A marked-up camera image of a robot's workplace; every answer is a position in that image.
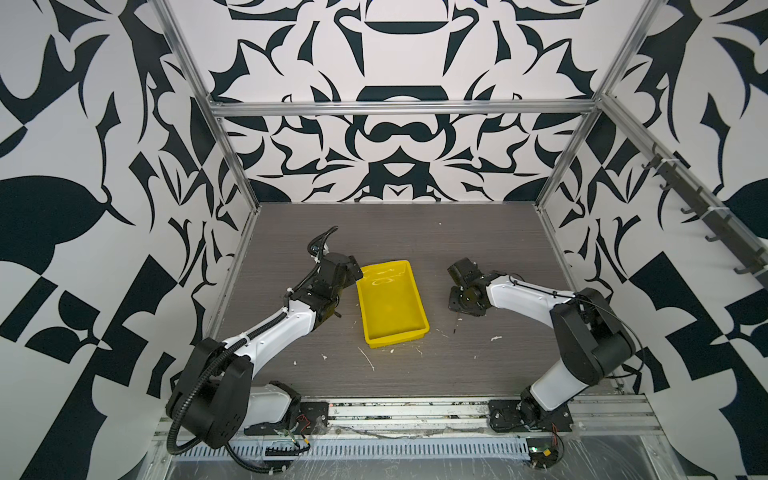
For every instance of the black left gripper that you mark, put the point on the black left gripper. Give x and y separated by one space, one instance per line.
356 272

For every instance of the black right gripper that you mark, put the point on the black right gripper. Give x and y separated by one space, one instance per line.
452 303

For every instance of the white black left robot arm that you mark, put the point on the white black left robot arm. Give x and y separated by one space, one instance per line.
210 402

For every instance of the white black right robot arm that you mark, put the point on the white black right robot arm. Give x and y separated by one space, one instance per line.
592 342

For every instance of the yellow plastic bin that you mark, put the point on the yellow plastic bin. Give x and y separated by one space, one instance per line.
390 304

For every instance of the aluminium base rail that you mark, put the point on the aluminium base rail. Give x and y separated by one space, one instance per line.
598 436

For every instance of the aluminium horizontal frame bar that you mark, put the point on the aluminium horizontal frame bar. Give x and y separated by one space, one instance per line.
226 110

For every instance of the black wall hook rack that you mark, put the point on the black wall hook rack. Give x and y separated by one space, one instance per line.
701 204

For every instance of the aluminium corner post left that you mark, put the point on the aluminium corner post left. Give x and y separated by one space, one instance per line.
175 39

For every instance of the aluminium corner post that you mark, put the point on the aluminium corner post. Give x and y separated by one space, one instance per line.
175 39
636 35

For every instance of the aluminium corner post right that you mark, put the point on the aluminium corner post right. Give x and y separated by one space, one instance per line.
636 35

